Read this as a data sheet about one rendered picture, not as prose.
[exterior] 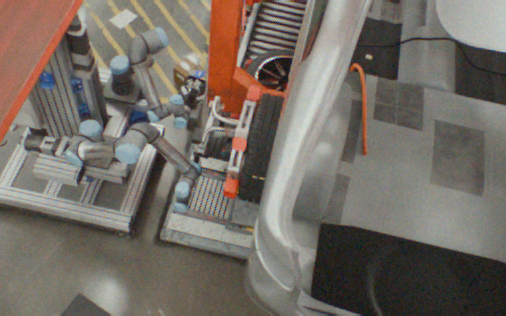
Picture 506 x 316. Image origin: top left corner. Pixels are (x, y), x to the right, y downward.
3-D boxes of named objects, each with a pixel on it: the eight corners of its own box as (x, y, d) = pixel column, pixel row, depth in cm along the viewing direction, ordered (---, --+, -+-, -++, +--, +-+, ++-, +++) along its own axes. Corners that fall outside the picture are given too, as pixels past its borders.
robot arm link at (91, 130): (108, 135, 311) (104, 121, 299) (96, 153, 303) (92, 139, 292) (89, 128, 312) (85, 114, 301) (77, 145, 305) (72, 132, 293)
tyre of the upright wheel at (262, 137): (271, 226, 334) (286, 173, 279) (234, 217, 335) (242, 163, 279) (289, 140, 370) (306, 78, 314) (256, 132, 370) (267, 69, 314)
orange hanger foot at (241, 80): (300, 129, 376) (309, 98, 348) (227, 112, 378) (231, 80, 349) (304, 111, 386) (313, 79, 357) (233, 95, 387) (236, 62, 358)
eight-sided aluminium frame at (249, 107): (233, 204, 333) (240, 157, 287) (223, 202, 333) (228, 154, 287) (252, 135, 363) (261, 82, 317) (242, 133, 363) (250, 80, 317)
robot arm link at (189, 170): (133, 114, 281) (193, 171, 307) (124, 130, 275) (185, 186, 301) (147, 110, 274) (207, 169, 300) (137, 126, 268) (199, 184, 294)
